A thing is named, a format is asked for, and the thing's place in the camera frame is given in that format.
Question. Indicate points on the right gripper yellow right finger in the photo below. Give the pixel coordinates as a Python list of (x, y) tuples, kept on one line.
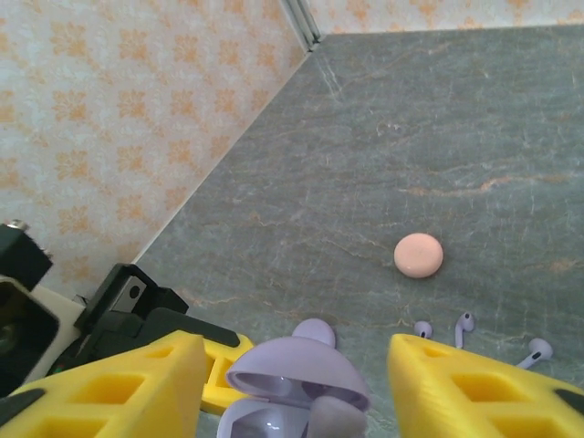
[(479, 401)]

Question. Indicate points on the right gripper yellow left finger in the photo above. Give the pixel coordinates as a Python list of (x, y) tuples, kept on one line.
[(114, 401)]

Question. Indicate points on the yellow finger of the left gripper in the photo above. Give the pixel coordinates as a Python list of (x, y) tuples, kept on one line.
[(216, 365)]

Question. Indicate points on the purple round charging case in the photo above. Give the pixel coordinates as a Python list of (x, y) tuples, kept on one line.
[(296, 365), (312, 329)]

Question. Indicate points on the pink round charging case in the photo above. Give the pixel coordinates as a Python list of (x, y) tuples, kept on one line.
[(418, 254)]

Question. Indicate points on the left aluminium frame post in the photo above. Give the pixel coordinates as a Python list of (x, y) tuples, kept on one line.
[(303, 23)]

